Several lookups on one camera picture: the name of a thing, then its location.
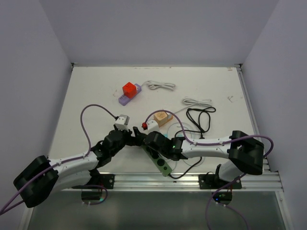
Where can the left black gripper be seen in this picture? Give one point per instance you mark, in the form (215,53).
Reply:
(133,140)

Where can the beige cube socket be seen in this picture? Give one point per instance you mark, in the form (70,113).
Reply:
(161,118)

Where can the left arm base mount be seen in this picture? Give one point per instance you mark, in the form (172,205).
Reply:
(105,180)

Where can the aluminium front rail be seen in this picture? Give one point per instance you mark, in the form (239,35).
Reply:
(267,182)

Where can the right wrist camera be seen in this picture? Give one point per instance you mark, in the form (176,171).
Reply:
(150,126)

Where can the purple usb hub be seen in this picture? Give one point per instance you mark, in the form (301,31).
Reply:
(123,100)

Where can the green power strip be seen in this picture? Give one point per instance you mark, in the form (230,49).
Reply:
(158,161)

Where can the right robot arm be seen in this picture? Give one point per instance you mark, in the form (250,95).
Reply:
(244,153)

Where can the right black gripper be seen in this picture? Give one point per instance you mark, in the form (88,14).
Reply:
(159,133)

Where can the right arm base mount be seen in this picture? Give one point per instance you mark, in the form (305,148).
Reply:
(211,180)

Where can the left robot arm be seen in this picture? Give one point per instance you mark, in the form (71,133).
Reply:
(43,176)

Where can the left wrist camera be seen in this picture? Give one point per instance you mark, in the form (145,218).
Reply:
(121,123)

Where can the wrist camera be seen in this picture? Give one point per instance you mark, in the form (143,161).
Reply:
(121,123)
(150,126)

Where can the red cube socket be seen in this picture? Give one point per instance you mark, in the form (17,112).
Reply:
(129,90)

